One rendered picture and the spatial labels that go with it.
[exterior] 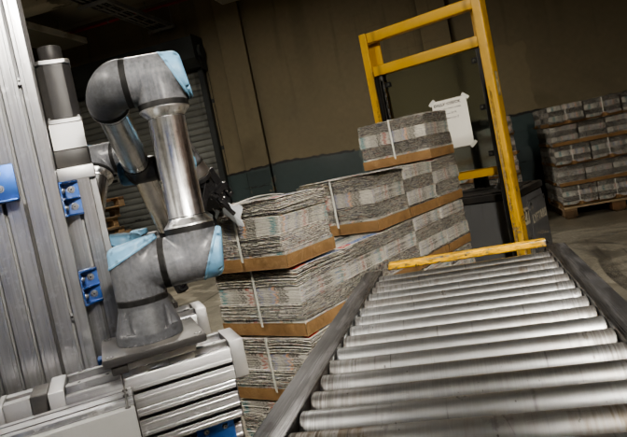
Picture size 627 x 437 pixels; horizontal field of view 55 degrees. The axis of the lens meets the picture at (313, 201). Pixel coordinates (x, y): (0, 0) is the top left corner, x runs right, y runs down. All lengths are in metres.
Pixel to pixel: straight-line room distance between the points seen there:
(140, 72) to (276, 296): 0.91
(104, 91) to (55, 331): 0.59
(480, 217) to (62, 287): 2.54
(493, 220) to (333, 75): 5.92
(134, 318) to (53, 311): 0.25
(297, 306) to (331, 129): 7.24
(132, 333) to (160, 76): 0.58
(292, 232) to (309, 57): 7.41
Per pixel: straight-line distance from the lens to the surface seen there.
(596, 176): 7.39
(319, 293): 2.01
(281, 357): 2.07
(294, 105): 9.23
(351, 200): 2.41
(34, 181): 1.57
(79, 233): 1.62
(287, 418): 0.86
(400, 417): 0.82
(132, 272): 1.39
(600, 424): 0.76
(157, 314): 1.41
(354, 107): 9.03
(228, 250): 2.04
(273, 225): 1.89
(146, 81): 1.41
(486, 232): 3.58
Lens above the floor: 1.12
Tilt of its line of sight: 3 degrees down
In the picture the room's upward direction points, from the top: 11 degrees counter-clockwise
